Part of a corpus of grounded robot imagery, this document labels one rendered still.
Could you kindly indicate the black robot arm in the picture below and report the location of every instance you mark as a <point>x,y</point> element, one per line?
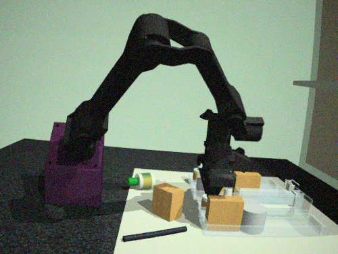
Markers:
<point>148,45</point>

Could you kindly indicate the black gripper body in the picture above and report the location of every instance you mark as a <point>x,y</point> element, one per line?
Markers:
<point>213,164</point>

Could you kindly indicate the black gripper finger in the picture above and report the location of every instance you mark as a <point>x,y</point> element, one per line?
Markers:
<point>202,175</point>
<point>212,190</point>

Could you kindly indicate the black cylindrical rod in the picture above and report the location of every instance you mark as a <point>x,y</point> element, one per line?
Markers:
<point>154,234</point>

